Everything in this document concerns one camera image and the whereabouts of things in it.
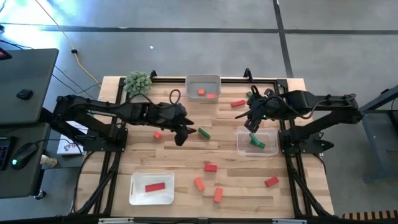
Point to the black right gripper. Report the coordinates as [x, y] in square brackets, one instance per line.
[264, 107]

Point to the small orange cube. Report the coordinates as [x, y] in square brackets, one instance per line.
[158, 134]
[201, 92]

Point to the black frame bracket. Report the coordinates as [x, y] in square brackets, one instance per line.
[247, 74]
[153, 74]

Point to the red rectangular block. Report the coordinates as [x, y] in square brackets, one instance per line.
[238, 103]
[272, 181]
[211, 168]
[155, 187]

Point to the white printed paper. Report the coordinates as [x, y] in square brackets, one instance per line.
[66, 146]

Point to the orange rectangular block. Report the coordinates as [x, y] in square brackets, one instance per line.
[199, 183]
[211, 96]
[218, 195]

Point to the orange black striped bar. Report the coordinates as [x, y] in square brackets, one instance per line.
[370, 215]

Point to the black computer mouse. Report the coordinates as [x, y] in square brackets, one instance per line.
[23, 155]

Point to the silver metal bracket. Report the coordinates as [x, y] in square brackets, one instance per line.
[116, 221]
[289, 221]

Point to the green rectangular block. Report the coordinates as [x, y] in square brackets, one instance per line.
[249, 94]
[204, 133]
[261, 145]

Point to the small white object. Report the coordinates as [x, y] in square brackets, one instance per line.
[48, 161]

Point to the green plant in white pot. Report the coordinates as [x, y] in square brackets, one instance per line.
[137, 83]

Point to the black aluminium table frame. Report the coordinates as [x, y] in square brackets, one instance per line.
[233, 80]

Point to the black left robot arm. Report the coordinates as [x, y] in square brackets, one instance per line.
[93, 105]

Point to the white plastic bin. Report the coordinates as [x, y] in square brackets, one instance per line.
[138, 196]

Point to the black device with red light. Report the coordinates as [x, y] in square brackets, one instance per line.
[3, 55]

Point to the black keyboard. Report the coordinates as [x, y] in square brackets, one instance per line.
[3, 152]

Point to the dark grey metal stand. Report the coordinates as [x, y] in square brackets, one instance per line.
[377, 137]

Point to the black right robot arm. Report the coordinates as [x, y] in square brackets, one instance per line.
[326, 107]

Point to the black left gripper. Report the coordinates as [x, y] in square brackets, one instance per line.
[168, 115]

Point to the clear plastic bin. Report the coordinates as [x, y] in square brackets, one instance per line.
[242, 149]

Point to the small black device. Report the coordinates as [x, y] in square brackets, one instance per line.
[25, 94]

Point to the dark grey desk top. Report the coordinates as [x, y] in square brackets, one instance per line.
[31, 74]

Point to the black desk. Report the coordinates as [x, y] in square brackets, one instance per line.
[18, 183]

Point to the grey plastic bin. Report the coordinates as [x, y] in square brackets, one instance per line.
[203, 81]

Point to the black desk foot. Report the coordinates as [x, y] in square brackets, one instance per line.
[40, 195]

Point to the teal rectangular block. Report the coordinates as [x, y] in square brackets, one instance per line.
[253, 138]

